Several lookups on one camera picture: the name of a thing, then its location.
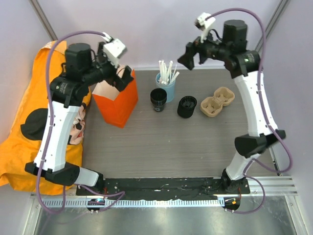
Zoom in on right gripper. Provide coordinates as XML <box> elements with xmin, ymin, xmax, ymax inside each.
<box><xmin>176</xmin><ymin>26</ymin><xmax>228</xmax><ymax>71</ymax></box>

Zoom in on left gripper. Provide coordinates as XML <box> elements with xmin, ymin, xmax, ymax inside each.
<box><xmin>83</xmin><ymin>43</ymin><xmax>134</xmax><ymax>91</ymax></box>

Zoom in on orange paper bag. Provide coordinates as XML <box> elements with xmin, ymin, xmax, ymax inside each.
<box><xmin>92</xmin><ymin>70</ymin><xmax>138</xmax><ymax>128</ymax></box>

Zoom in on brown pulp cup carrier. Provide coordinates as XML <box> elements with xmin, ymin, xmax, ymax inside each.
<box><xmin>200</xmin><ymin>87</ymin><xmax>235</xmax><ymax>118</ymax></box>

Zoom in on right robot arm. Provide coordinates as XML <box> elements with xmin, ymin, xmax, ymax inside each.
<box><xmin>178</xmin><ymin>14</ymin><xmax>286</xmax><ymax>193</ymax></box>

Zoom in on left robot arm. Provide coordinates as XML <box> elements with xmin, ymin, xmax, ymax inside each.
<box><xmin>25</xmin><ymin>39</ymin><xmax>133</xmax><ymax>195</ymax></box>

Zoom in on white wrapped straws bundle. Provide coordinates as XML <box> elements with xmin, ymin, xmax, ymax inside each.
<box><xmin>156</xmin><ymin>60</ymin><xmax>180</xmax><ymax>86</ymax></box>

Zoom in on light blue tin cup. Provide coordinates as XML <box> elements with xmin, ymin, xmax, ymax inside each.
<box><xmin>156</xmin><ymin>73</ymin><xmax>176</xmax><ymax>103</ymax></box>

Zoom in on stack of black cups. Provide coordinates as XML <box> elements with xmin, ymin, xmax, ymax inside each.
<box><xmin>150</xmin><ymin>88</ymin><xmax>167</xmax><ymax>112</ymax></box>

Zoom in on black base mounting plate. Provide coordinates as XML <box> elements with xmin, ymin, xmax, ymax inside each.
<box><xmin>75</xmin><ymin>176</ymin><xmax>251</xmax><ymax>201</ymax></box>

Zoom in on orange cartoon mouse cloth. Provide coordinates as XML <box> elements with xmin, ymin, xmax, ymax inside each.
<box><xmin>0</xmin><ymin>41</ymin><xmax>91</xmax><ymax>195</ymax></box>

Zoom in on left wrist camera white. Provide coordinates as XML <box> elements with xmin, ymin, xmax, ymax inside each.
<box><xmin>102</xmin><ymin>32</ymin><xmax>127</xmax><ymax>68</ymax></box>

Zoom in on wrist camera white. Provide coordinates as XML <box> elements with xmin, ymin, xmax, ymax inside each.
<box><xmin>102</xmin><ymin>32</ymin><xmax>127</xmax><ymax>68</ymax></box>
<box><xmin>195</xmin><ymin>12</ymin><xmax>216</xmax><ymax>43</ymax></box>

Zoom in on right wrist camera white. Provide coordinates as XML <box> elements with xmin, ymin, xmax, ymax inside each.
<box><xmin>195</xmin><ymin>12</ymin><xmax>216</xmax><ymax>43</ymax></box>

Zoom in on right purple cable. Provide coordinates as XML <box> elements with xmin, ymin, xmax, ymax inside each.
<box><xmin>207</xmin><ymin>8</ymin><xmax>293</xmax><ymax>214</ymax></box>

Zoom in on purple cable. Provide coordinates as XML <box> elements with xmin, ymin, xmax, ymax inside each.
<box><xmin>207</xmin><ymin>8</ymin><xmax>293</xmax><ymax>214</ymax></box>
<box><xmin>36</xmin><ymin>30</ymin><xmax>127</xmax><ymax>225</ymax></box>

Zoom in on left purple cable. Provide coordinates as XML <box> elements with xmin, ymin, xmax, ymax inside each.
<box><xmin>36</xmin><ymin>30</ymin><xmax>127</xmax><ymax>225</ymax></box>

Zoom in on slotted aluminium rail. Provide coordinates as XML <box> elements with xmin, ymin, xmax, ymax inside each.
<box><xmin>43</xmin><ymin>197</ymin><xmax>225</xmax><ymax>208</ymax></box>

